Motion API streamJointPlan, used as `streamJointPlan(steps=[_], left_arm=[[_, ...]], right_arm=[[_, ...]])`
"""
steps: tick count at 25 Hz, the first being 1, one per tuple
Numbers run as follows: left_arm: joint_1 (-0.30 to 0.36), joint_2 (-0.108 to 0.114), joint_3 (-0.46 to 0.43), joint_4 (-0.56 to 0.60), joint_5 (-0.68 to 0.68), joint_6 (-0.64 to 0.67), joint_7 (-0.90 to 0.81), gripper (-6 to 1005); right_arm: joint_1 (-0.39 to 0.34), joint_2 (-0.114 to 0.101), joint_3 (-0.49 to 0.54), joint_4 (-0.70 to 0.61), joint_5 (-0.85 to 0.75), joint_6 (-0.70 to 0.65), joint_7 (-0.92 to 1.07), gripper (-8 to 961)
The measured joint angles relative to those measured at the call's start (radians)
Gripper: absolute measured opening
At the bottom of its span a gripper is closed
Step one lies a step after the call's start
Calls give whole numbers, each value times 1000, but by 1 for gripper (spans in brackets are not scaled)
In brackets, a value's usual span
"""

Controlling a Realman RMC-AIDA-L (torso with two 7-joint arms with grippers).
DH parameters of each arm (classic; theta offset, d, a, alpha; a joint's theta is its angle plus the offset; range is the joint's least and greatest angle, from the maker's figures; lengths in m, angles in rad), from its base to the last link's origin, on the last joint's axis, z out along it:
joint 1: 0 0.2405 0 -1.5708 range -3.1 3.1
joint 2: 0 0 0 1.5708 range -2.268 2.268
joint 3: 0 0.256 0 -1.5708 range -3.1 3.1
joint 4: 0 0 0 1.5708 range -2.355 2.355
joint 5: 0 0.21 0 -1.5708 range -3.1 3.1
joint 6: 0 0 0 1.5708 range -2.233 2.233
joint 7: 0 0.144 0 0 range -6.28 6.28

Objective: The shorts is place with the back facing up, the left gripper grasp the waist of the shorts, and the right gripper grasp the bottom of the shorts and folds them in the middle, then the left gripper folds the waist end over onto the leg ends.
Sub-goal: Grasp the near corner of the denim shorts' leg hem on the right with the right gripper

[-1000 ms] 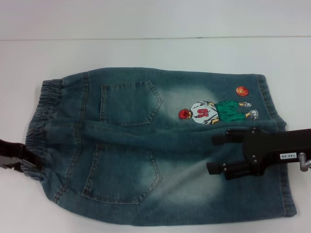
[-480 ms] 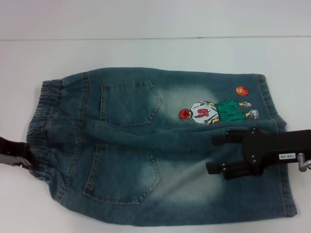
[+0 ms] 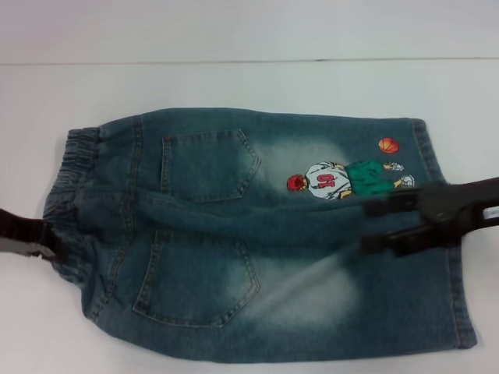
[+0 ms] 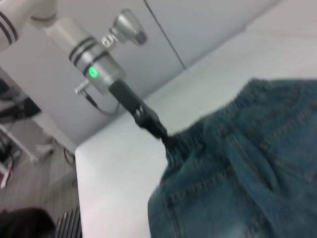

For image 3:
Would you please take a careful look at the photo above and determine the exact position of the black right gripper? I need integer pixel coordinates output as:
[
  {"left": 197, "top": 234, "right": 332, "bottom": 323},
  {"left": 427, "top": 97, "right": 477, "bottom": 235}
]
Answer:
[{"left": 359, "top": 178, "right": 499, "bottom": 259}]

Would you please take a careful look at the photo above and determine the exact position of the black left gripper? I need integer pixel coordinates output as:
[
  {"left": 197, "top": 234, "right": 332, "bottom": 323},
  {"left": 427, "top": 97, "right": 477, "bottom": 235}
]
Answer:
[{"left": 0, "top": 207, "right": 60, "bottom": 261}]

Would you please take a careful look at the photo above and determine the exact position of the blue denim shorts basketball embroidery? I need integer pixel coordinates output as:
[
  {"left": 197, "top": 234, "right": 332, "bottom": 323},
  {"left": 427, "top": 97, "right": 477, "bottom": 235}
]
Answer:
[{"left": 41, "top": 108, "right": 469, "bottom": 339}]

